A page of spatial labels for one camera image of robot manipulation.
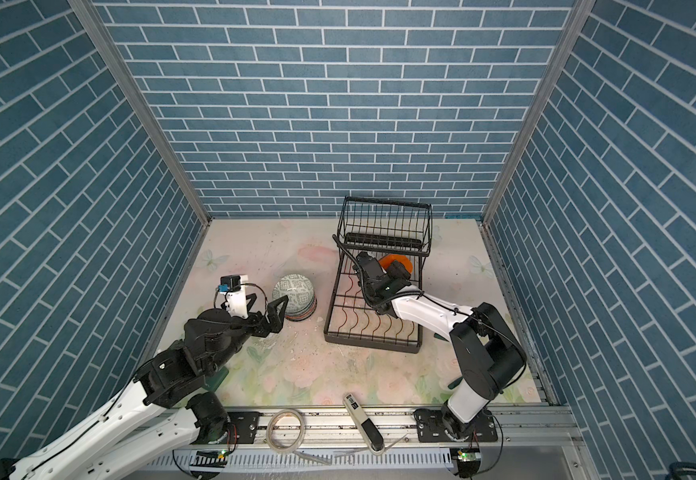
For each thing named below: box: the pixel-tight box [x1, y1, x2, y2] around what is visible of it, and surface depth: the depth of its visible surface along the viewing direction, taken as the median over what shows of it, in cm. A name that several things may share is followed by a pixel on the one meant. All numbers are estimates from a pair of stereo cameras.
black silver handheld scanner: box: [342, 393, 385, 455], surface depth 72 cm
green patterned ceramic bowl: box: [272, 273, 315, 315], surface depth 89 cm
